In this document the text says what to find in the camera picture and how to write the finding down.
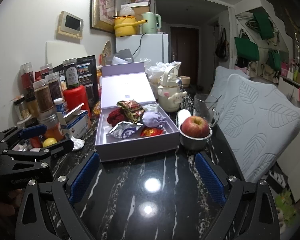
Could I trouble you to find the red fuzzy soft object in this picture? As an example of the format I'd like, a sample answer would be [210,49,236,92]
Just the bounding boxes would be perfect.
[107,108,128,127]

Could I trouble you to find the silver purple snack packet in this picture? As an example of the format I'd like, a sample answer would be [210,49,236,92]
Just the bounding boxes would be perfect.
[108,121,143,139]

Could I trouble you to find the nutritious cereal packet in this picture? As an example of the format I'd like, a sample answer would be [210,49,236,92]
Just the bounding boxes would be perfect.
[117,100,145,124]

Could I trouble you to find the red gold snack packet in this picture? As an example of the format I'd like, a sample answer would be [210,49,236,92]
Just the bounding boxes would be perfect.
[140,127,164,137]

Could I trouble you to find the lavender satin pouch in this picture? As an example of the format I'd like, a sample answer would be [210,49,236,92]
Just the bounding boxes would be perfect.
[142,111,166,128]

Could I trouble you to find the clear zip bag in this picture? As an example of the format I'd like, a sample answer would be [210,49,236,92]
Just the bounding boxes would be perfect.
[143,103,160,113]

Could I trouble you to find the blue white carton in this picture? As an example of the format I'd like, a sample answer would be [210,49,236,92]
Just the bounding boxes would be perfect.
[57,103,91,139]

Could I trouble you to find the green slippers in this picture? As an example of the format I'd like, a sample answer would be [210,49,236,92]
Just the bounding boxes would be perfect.
[275,189,297,226]

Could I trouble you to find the red container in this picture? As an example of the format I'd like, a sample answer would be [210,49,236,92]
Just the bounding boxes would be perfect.
[63,85,91,117]

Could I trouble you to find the white cabinet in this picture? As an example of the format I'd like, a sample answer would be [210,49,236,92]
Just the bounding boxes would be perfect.
[278,76,300,202]

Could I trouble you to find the dark label bottle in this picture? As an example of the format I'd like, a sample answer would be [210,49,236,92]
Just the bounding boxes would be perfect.
[63,58,79,89]

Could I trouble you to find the black product box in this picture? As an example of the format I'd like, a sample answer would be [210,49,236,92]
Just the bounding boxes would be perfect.
[53,55,99,114]

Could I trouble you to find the small metal bowl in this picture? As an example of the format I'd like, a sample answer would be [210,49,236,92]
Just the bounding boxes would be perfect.
[179,128,212,151]

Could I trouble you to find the leaf-pattern grey cushion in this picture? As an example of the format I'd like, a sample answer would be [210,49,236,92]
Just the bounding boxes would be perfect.
[218,74,300,183]

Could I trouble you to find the lavender gift box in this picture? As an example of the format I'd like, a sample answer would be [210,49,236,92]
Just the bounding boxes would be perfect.
[95,62,179,162]

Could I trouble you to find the red apple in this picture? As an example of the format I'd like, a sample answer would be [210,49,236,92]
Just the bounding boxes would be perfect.
[181,116,210,138]

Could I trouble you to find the glass mug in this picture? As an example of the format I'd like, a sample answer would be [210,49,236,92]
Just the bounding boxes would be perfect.
[193,94,219,127]

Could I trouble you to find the plastic bag of food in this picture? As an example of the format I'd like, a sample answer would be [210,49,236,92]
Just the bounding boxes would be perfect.
[145,61,181,85]

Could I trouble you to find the cream cartoon water bottle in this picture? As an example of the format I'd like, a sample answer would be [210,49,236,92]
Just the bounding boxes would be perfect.
[158,66,187,113]

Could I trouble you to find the white paper roll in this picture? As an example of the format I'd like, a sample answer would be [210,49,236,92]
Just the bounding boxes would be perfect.
[177,109,191,126]

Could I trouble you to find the white mini fridge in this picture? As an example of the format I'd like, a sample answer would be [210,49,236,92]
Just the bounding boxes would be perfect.
[115,34,169,65]

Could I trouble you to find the yellow pot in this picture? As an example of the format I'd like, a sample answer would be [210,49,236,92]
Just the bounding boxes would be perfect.
[114,16,147,37]

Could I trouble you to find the gold framed picture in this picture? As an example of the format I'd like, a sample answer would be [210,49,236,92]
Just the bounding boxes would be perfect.
[90,0,117,33]

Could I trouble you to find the green electric kettle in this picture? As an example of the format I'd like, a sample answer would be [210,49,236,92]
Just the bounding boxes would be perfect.
[142,12,161,34]

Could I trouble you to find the green tote bag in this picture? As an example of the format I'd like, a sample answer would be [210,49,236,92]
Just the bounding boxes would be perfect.
[235,29,260,62]

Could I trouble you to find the wall intercom panel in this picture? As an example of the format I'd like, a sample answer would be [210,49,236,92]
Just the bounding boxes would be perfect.
[57,11,84,40]

